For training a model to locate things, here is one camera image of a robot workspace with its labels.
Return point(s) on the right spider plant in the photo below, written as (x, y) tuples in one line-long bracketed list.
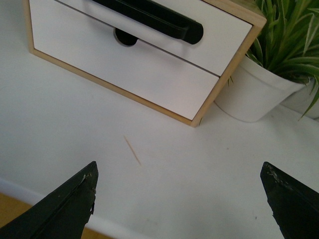
[(288, 44)]

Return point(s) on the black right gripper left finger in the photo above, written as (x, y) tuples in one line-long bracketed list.
[(62, 214)]

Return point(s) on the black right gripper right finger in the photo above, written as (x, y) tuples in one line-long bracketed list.
[(295, 206)]

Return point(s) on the wooden drawer cabinet frame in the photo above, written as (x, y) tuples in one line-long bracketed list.
[(246, 10)]

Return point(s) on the white drawer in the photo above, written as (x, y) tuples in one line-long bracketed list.
[(222, 37), (141, 72)]

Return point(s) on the black drawer handle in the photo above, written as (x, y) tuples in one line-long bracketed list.
[(159, 18)]

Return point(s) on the thin wooden toothpick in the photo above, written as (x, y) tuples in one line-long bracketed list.
[(132, 150)]

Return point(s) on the right white plant pot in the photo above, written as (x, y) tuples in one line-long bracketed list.
[(253, 91)]

